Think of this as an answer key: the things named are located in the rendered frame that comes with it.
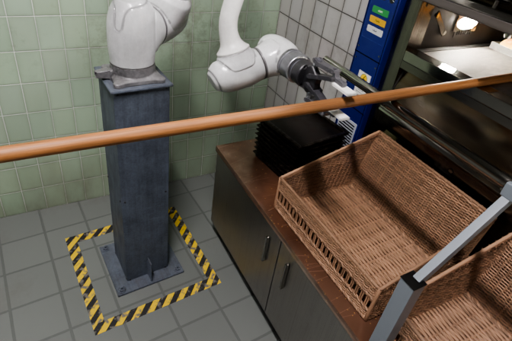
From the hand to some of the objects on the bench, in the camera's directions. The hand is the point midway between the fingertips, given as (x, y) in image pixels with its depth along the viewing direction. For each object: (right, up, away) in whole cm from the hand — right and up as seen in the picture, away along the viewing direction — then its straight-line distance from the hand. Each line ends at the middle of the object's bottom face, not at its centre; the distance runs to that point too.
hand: (341, 102), depth 106 cm
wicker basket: (+46, -78, +5) cm, 91 cm away
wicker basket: (+18, -46, +47) cm, 68 cm away
